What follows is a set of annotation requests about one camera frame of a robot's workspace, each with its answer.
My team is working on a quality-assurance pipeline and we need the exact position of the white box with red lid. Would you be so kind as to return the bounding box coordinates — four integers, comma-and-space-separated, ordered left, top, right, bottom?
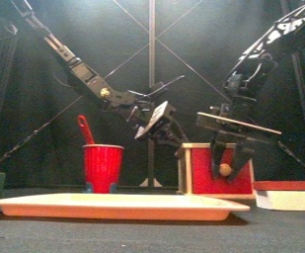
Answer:
253, 179, 305, 212

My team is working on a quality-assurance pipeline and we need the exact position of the peach rectangular tray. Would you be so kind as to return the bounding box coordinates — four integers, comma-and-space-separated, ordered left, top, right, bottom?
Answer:
0, 192, 252, 222

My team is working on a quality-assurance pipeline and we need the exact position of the red plastic spoon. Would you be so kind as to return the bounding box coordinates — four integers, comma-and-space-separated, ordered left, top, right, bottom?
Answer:
76, 114, 97, 146

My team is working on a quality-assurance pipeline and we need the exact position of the round wooden drawer knob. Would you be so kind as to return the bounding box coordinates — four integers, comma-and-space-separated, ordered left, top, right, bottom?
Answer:
218, 163, 234, 177

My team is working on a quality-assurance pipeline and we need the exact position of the red plastic cup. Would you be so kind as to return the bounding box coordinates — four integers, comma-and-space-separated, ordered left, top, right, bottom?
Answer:
82, 143, 126, 195

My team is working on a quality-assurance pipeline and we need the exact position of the red-fronted wooden drawer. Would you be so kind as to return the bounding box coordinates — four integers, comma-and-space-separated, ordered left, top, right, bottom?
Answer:
190, 147, 255, 196

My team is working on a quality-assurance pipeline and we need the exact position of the metal frame pole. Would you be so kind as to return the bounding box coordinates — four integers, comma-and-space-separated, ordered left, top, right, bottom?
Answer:
141, 0, 164, 189

